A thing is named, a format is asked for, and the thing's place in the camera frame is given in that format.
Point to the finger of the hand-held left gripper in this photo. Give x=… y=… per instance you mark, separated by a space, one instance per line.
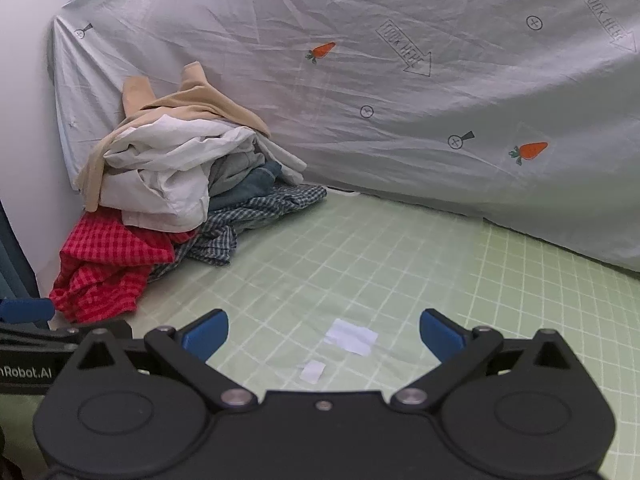
x=27 y=310

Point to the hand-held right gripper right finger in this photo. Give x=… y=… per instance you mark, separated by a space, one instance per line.
x=441 y=336

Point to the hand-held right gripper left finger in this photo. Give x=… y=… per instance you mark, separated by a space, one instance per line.
x=206 y=336

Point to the beige sweater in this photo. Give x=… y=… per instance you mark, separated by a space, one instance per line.
x=200 y=105

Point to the large white paper piece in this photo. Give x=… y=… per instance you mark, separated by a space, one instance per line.
x=350 y=337

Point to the red checked shirt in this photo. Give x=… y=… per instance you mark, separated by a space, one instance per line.
x=105 y=260

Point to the small white paper piece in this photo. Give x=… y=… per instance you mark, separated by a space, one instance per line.
x=313 y=372

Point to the blue checked shirt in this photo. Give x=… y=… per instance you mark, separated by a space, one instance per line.
x=250 y=215

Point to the blue denim garment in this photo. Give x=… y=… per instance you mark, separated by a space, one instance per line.
x=250 y=185

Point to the grey garment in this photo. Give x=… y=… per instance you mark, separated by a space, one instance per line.
x=231 y=170

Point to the carrot printed grey sheet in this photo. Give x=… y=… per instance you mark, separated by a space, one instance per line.
x=400 y=160

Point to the white shirt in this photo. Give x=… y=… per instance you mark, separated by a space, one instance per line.
x=160 y=160

